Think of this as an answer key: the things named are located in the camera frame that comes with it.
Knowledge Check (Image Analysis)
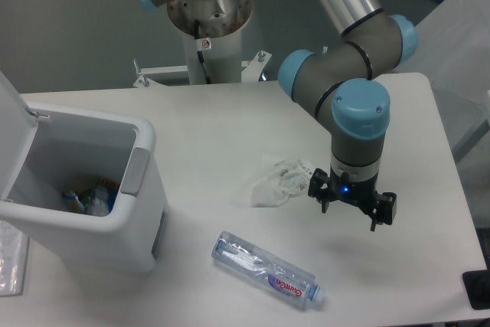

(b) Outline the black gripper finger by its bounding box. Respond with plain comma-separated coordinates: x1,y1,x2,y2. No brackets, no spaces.
368,192,397,231
308,168,332,214

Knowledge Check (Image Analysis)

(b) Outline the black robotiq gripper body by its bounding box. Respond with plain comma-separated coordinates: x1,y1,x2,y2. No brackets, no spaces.
329,171,378,214

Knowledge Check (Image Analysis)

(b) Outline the white plastic wrapper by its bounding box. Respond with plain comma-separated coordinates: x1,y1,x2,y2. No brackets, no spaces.
240,154,315,208

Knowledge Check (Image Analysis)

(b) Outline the clear plastic water bottle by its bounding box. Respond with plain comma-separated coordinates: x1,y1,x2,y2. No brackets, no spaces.
211,231,325,309

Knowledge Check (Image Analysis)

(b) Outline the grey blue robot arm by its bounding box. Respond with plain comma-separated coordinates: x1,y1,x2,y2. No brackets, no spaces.
139,0,418,226

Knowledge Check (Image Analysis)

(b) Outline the trash pile inside can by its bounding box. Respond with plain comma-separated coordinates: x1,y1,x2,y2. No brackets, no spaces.
61,178,119,217

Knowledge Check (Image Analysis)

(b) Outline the white trash can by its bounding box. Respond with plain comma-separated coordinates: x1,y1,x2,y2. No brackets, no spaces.
1,77,168,273

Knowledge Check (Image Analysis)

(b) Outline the black device at edge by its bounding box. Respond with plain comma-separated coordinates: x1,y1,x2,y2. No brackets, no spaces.
462,270,489,310

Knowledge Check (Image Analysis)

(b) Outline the white covered side table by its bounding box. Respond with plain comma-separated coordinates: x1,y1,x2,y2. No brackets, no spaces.
416,0,489,162

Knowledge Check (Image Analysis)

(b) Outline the white pedestal base bracket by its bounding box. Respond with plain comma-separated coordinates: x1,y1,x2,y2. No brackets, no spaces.
133,50,273,88

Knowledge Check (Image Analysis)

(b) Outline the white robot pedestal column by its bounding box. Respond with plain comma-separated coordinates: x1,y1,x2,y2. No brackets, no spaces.
167,0,252,85

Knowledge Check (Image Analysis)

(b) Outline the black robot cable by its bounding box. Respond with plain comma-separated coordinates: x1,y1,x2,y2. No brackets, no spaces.
193,18,213,84

